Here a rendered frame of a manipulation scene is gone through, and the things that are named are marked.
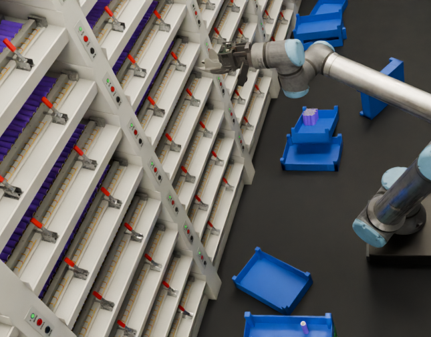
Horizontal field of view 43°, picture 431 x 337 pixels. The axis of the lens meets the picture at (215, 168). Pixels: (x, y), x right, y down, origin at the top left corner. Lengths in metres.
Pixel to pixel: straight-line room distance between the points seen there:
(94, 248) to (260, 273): 1.09
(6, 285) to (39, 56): 0.59
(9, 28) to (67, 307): 0.79
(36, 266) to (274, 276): 1.35
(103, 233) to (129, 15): 0.73
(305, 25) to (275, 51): 1.99
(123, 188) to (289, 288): 1.02
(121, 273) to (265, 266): 0.94
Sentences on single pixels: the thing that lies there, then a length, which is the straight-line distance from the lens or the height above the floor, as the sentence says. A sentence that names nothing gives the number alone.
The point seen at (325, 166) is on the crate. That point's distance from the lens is 2.93.
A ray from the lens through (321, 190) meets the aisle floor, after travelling 2.88.
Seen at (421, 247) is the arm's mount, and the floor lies 0.13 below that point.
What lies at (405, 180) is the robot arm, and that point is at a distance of 1.95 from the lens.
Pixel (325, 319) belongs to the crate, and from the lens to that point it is 1.95.
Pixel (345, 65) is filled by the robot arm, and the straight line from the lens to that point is 1.99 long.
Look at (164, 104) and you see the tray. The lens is 2.13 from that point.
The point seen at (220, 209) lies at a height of 0.18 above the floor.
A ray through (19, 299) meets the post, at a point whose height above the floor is 1.15.
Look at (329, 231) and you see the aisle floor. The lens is 2.72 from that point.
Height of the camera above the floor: 2.19
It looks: 44 degrees down
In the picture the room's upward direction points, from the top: 23 degrees counter-clockwise
